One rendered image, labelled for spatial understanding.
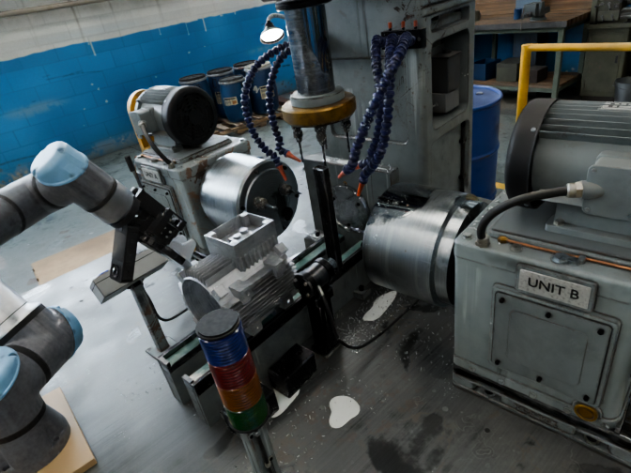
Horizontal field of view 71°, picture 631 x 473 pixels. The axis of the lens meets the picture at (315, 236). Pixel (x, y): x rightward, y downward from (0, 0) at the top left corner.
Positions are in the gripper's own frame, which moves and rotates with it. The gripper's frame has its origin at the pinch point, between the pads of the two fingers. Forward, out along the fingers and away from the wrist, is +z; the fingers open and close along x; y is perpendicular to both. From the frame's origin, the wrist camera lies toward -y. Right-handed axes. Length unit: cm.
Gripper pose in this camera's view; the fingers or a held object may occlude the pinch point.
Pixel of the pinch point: (186, 267)
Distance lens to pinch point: 100.9
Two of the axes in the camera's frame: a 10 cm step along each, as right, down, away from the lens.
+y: 4.8, -8.3, 2.7
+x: -7.4, -2.3, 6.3
